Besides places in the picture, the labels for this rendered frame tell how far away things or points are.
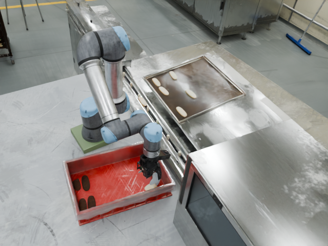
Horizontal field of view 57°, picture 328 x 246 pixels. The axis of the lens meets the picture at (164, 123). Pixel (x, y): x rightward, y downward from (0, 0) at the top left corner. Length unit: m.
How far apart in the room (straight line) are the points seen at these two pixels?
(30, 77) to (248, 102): 2.66
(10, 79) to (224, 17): 2.86
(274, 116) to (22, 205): 1.45
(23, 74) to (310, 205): 3.43
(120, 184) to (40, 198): 0.39
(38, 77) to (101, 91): 2.60
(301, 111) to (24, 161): 1.82
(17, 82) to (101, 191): 2.47
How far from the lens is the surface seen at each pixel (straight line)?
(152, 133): 1.23
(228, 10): 4.53
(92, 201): 1.54
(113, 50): 1.38
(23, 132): 1.95
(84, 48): 1.35
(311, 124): 2.27
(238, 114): 1.91
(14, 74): 3.99
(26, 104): 2.14
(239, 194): 1.05
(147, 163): 1.36
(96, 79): 1.32
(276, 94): 2.43
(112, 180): 1.62
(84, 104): 1.65
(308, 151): 1.30
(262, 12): 5.23
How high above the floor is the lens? 2.12
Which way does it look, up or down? 42 degrees down
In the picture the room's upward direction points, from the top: 7 degrees clockwise
